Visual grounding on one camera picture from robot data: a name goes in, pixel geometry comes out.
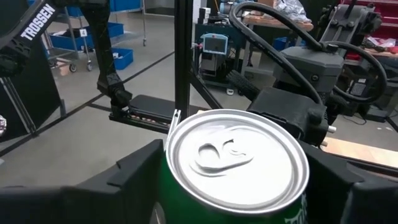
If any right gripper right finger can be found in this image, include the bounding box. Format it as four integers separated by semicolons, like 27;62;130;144
298;140;364;224

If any grey wrist camera housing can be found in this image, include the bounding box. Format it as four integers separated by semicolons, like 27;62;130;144
272;45;345;93

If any black upright panel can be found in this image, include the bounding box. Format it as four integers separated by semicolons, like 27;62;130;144
0;40;63;138

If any green Sprite can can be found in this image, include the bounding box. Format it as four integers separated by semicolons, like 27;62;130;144
151;108;311;224

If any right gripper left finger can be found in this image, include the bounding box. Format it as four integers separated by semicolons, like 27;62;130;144
107;139;165;224

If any blue-framed teach pendant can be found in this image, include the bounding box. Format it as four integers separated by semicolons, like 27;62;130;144
200;32;230;56

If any wooden workbench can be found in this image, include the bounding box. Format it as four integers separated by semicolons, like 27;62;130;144
242;12;315;32

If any black looped cable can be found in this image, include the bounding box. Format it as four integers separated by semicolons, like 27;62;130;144
228;1;389;105

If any grey equipment cart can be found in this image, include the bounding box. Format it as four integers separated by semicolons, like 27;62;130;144
195;23;246;91

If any blue storage bin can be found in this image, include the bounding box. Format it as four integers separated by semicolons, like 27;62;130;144
110;47;134;71
49;32;94;51
107;21;125;39

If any red tool chest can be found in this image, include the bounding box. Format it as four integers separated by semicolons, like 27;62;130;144
340;0;398;62

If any metal wire cart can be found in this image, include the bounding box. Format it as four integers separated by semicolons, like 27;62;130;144
43;6;94;74

